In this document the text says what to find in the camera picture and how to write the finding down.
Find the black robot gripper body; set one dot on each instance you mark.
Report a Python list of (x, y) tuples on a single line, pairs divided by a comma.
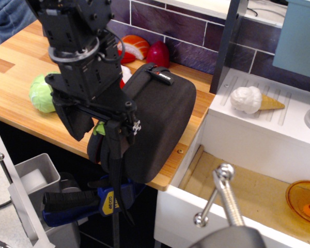
[(90, 79)]

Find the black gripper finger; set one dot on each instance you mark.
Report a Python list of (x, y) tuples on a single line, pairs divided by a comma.
[(119, 138), (76, 122)]

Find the green tape zipper pull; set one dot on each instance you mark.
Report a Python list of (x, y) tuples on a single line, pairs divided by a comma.
[(99, 128)]

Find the black zipper case bag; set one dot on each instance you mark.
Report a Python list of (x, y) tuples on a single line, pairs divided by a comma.
[(165, 103)]

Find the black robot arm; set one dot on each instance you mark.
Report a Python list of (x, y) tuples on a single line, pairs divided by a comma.
[(74, 25)]

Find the red toy bell pepper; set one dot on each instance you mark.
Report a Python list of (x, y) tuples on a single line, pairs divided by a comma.
[(122, 84)]

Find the toy fried egg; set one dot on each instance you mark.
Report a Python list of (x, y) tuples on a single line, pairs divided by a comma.
[(126, 74)]

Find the red toy chili pepper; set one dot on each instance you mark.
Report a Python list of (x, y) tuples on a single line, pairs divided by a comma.
[(127, 57)]

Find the green toy cabbage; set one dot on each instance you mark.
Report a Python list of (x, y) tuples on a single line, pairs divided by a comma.
[(40, 95)]

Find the toy salmon sushi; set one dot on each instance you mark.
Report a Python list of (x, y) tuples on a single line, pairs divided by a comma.
[(135, 45)]

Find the grey plastic bin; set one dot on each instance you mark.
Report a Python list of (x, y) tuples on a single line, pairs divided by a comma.
[(38, 176)]

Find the red toy onion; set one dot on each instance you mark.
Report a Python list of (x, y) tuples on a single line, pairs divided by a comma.
[(158, 53)]

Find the blue black bar clamp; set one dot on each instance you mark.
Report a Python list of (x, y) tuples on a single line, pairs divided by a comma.
[(104, 198)]

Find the person in blue jeans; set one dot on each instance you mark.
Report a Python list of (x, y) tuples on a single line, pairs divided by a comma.
[(15, 15)]

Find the toy ice cream cone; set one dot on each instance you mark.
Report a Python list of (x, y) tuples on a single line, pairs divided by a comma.
[(250, 100)]

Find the white toy sink unit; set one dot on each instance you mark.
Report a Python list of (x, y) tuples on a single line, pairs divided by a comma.
[(269, 149)]

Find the orange plastic bowl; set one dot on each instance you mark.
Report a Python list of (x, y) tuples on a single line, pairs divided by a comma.
[(298, 199)]

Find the light blue cabinet door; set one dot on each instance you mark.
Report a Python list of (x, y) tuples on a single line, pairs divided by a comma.
[(293, 48)]

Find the dark grey shelf post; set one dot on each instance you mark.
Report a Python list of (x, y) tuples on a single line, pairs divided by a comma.
[(236, 13)]

